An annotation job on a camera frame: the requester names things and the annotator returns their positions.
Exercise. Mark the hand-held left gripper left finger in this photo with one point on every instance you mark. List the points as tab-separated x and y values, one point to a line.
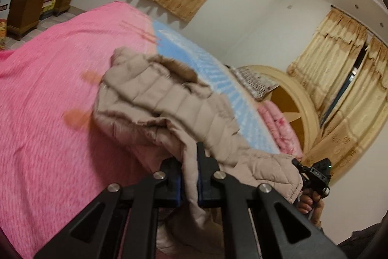
178	190

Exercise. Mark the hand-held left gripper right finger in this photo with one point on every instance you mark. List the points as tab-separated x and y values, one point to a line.
201	195

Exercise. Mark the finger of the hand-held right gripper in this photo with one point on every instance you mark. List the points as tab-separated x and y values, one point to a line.
300	167

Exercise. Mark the beige quilted jacket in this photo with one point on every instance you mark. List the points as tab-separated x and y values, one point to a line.
169	101

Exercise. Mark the person's right hand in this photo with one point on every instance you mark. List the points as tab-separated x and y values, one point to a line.
306	205

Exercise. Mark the pink folded quilt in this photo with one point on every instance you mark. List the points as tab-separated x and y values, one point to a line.
279	125

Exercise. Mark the cream wooden headboard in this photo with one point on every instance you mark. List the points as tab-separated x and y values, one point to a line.
297	101

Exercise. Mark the person's dark clothing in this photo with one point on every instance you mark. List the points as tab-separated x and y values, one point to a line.
360	240

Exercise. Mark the patterned pillow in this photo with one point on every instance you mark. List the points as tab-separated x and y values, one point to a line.
254	81

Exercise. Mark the narrow beige patterned curtain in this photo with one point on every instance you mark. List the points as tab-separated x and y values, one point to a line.
327	58

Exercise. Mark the blue dotted bed sheet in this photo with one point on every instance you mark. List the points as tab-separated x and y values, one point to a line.
206	64

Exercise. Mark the pink bedspread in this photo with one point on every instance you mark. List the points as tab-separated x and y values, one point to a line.
45	125

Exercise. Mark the stack of colourful boxes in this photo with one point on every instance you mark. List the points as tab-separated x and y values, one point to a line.
49	4

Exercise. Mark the colourful snack bag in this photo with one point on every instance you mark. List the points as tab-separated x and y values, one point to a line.
3	34

